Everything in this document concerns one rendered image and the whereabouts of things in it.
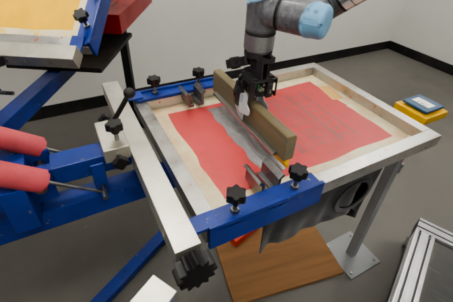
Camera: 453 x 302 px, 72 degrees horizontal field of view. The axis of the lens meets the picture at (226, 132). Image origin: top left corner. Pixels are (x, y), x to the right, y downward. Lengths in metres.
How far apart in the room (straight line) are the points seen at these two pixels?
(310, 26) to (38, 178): 0.64
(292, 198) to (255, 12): 0.42
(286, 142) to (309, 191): 0.12
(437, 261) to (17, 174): 1.73
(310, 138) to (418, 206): 1.52
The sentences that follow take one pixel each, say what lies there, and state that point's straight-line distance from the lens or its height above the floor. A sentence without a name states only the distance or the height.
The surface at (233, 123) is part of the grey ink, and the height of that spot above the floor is 0.96.
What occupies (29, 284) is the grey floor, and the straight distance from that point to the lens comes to 1.93.
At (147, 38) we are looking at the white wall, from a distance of 2.89.
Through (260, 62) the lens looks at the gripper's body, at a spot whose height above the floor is 1.22.
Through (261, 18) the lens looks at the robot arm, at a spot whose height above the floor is 1.32.
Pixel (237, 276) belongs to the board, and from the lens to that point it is 1.73.
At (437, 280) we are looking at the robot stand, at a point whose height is 0.21.
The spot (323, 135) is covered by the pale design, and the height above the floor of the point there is 0.96.
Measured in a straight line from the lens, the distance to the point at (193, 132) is 0.97.
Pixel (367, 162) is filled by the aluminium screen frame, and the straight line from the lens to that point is 0.91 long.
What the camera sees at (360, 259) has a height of 0.01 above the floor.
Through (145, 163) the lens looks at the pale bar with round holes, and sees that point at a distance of 0.74.
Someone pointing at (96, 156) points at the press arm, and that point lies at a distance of 0.79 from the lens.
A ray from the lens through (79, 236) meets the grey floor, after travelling 2.01.
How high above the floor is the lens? 1.53
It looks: 36 degrees down
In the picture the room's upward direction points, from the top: 3 degrees clockwise
